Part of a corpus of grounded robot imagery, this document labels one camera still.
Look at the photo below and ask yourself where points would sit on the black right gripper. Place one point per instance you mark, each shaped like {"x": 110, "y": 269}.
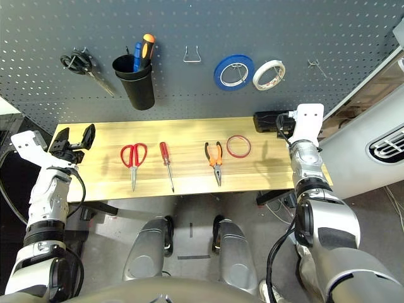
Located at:
{"x": 285, "y": 126}

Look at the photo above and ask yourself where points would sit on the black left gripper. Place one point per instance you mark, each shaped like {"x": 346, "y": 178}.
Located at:
{"x": 67, "y": 153}

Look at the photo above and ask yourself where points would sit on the red tape roll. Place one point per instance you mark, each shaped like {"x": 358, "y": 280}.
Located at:
{"x": 227, "y": 146}

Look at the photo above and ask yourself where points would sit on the orange black needle-nose pliers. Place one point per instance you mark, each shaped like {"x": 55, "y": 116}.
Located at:
{"x": 216, "y": 162}

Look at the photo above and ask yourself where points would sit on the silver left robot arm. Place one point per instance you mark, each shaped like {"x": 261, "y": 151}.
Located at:
{"x": 47, "y": 202}

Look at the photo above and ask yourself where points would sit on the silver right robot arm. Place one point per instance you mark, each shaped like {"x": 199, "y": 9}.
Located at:
{"x": 328, "y": 221}

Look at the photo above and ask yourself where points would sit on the dark grey metal pegboard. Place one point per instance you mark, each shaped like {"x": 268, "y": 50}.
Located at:
{"x": 189, "y": 25}

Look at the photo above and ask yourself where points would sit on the black plastic tool case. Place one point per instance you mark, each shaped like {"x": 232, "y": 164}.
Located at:
{"x": 265, "y": 121}

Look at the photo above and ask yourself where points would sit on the white tape roll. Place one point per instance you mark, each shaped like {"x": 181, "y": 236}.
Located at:
{"x": 256, "y": 77}

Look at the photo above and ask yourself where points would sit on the black plastic tool cup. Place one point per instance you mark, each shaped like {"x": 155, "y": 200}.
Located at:
{"x": 140, "y": 91}

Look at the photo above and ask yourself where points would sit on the brown wooden board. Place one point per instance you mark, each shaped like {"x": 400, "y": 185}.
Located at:
{"x": 363, "y": 101}

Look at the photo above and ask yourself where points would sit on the blue tape roll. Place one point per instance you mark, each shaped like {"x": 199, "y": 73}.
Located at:
{"x": 217, "y": 73}

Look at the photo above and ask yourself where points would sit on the silver double peg hook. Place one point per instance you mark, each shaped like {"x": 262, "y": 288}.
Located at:
{"x": 83, "y": 49}

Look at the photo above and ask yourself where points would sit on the black right robot foot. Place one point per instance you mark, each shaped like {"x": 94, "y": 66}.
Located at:
{"x": 216, "y": 233}

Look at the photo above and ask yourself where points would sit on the black robot foot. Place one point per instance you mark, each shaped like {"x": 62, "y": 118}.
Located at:
{"x": 216, "y": 233}
{"x": 168, "y": 233}

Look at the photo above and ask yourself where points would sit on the black left robot foot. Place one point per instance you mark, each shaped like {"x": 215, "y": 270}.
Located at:
{"x": 168, "y": 233}

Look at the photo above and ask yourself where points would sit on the silver left robot leg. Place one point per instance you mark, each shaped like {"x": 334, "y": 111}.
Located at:
{"x": 145, "y": 252}

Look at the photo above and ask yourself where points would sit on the silver robot leg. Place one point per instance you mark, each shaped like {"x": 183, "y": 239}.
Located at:
{"x": 145, "y": 252}
{"x": 236, "y": 252}

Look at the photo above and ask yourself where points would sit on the silver right robot leg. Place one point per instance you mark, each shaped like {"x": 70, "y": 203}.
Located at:
{"x": 236, "y": 252}

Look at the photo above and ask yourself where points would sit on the white sneaker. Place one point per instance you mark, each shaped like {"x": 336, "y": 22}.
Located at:
{"x": 268, "y": 292}

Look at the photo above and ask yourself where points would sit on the grey robot torso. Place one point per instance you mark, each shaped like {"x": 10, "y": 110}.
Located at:
{"x": 158, "y": 292}

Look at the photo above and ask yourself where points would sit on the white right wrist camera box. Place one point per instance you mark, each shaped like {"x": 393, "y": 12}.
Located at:
{"x": 307, "y": 123}

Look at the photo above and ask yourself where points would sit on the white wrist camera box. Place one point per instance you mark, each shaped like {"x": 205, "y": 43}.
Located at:
{"x": 307, "y": 123}
{"x": 25, "y": 145}

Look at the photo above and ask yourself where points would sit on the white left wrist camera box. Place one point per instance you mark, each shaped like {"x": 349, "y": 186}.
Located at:
{"x": 25, "y": 145}

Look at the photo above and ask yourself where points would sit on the black table support bracket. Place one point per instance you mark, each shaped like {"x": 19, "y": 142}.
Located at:
{"x": 271, "y": 197}
{"x": 104, "y": 210}

